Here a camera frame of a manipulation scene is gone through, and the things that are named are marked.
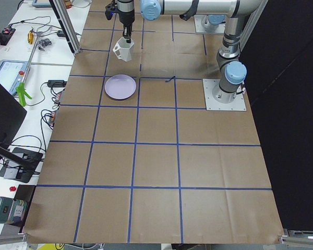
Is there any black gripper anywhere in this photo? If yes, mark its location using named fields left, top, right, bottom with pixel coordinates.
left=118, top=10, right=135, bottom=43

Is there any white faceted cup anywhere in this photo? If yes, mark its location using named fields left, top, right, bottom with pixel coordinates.
left=113, top=37, right=135, bottom=62

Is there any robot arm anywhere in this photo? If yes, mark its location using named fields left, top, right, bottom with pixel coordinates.
left=105, top=1, right=262, bottom=104
left=201, top=15, right=225, bottom=30

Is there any lilac plate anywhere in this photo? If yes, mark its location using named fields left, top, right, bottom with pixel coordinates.
left=105, top=74, right=136, bottom=100

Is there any black power adapter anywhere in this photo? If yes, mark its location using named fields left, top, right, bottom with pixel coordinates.
left=47, top=80, right=67, bottom=88

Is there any yellow tool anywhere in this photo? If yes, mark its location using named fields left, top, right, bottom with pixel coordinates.
left=27, top=30, right=34, bottom=44

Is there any teach pendant tablet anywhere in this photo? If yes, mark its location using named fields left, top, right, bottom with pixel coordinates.
left=0, top=59, right=27, bottom=96

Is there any brown paper table cover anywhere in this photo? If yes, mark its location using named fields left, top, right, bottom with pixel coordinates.
left=25, top=1, right=283, bottom=244

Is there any black monitor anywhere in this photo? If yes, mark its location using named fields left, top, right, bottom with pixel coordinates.
left=0, top=84, right=27, bottom=163

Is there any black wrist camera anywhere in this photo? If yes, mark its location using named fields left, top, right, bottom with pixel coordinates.
left=105, top=0, right=118, bottom=20

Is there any aluminium frame post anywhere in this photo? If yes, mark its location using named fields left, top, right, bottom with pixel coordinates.
left=49, top=0, right=81, bottom=54

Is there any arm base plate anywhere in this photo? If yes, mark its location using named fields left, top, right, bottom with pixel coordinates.
left=202, top=79, right=246, bottom=111
left=194, top=15, right=225, bottom=35

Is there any green handled reacher grabber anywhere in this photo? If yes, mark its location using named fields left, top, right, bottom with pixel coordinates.
left=16, top=32, right=40, bottom=107

